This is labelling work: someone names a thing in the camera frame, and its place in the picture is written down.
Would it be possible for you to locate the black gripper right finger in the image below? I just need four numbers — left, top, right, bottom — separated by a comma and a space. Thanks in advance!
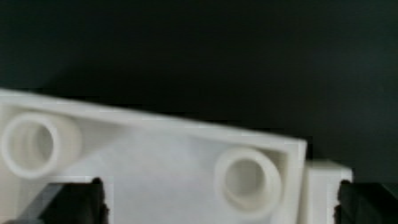
334, 181, 398, 224

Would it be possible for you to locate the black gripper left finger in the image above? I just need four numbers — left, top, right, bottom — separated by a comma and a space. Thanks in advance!
23, 178, 108, 224

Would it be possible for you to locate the white square tabletop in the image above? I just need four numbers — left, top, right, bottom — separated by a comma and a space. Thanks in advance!
0, 88, 305, 224

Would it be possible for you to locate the white U-shaped obstacle wall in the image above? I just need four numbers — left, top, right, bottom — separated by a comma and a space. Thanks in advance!
298, 160, 353, 224

